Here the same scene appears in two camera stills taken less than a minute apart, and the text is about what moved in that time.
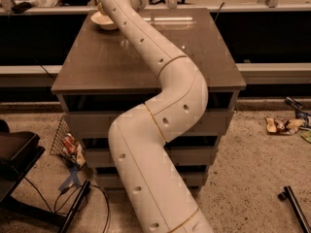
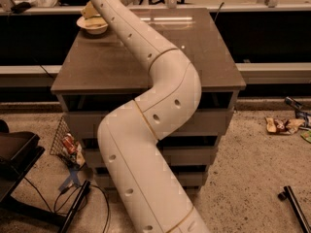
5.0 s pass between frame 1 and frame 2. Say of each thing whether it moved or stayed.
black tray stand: stayed
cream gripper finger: moved
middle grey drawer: stayed
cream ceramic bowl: moved
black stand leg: stayed
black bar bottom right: stayed
